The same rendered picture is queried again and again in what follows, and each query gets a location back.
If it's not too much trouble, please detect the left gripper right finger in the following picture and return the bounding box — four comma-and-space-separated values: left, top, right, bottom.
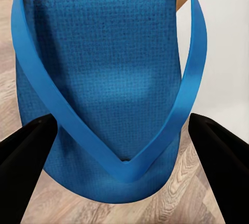
188, 113, 249, 224

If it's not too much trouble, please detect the sandal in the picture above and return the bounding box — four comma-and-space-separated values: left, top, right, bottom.
11, 0, 208, 204

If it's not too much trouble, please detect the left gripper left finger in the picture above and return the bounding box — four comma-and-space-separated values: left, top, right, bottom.
0, 114, 58, 224

